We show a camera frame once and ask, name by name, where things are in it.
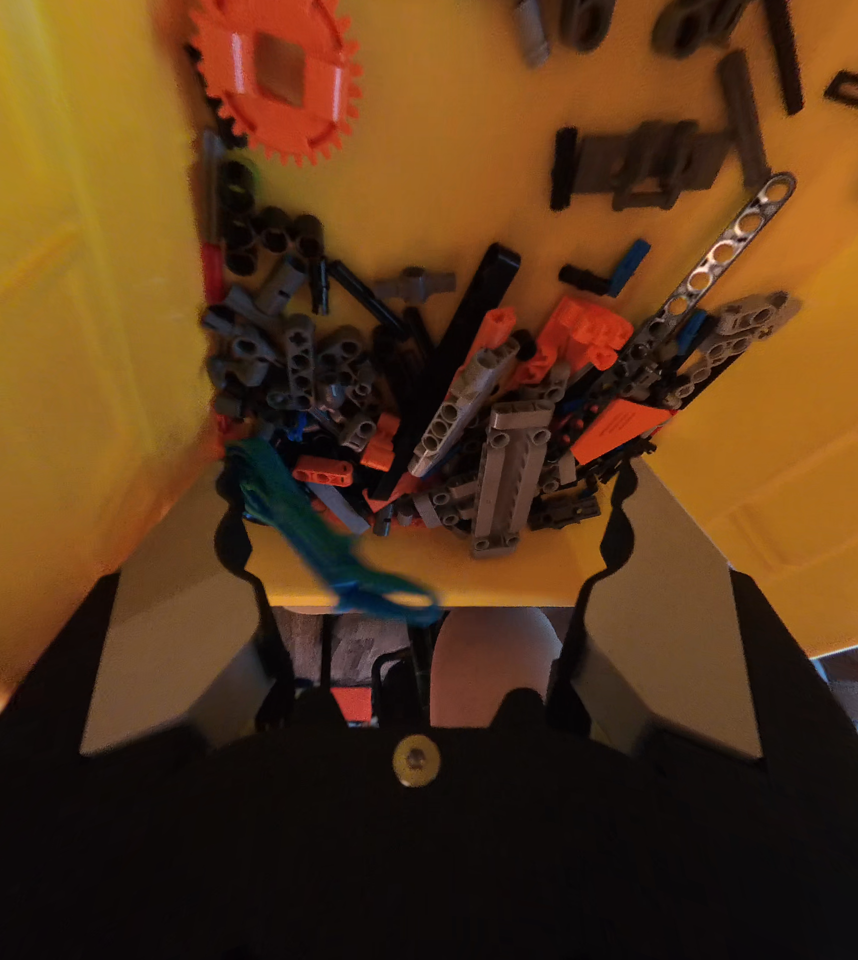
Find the orange curved toy panel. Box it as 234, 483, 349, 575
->
570, 397, 675, 466

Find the blue toy tool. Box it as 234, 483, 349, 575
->
222, 438, 444, 625

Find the orange toy connector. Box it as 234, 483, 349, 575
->
541, 296, 634, 372

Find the pile of small toy parts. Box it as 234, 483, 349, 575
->
189, 0, 858, 560

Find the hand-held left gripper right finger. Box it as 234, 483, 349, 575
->
549, 459, 764, 759

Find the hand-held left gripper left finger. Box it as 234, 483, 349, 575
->
80, 457, 297, 755

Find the grey thin holed toy beam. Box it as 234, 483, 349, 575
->
627, 172, 798, 361

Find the yellow plastic bin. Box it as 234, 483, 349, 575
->
0, 0, 858, 717

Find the grey short toy panel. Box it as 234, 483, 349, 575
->
470, 401, 555, 560

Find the orange toy gear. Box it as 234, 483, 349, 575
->
189, 0, 364, 166

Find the person's leg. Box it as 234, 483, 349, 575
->
429, 607, 561, 729

